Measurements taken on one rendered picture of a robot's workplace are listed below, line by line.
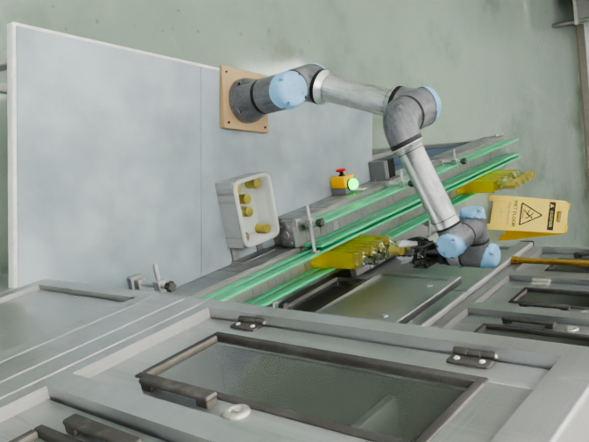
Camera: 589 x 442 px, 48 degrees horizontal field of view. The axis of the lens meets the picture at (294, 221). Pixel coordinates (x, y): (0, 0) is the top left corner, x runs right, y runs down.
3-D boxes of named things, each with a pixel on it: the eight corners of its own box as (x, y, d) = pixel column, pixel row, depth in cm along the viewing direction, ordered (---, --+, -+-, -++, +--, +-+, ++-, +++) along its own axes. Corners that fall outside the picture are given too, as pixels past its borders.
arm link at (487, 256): (500, 237, 200) (503, 262, 203) (466, 236, 207) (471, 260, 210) (489, 247, 195) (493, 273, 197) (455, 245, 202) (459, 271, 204)
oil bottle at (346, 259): (311, 267, 232) (361, 270, 218) (308, 252, 231) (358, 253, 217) (321, 262, 236) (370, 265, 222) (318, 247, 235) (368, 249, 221)
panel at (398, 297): (202, 382, 181) (294, 406, 158) (200, 373, 180) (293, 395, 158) (379, 278, 246) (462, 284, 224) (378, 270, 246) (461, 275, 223)
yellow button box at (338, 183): (331, 195, 261) (346, 195, 257) (328, 176, 260) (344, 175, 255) (341, 191, 267) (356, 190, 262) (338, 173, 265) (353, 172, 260)
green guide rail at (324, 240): (304, 246, 228) (322, 247, 223) (303, 244, 228) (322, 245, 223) (506, 154, 355) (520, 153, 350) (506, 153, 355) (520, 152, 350)
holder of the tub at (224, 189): (230, 263, 220) (246, 264, 215) (215, 183, 215) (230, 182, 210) (264, 248, 233) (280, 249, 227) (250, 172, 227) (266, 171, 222)
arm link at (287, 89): (248, 81, 210) (278, 73, 201) (274, 73, 219) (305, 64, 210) (259, 117, 213) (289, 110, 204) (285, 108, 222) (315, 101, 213)
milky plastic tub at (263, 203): (228, 248, 219) (246, 249, 213) (215, 182, 214) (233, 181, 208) (262, 234, 231) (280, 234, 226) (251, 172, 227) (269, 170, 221)
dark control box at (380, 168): (369, 180, 281) (386, 180, 276) (366, 162, 280) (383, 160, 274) (379, 176, 287) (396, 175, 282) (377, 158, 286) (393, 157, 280)
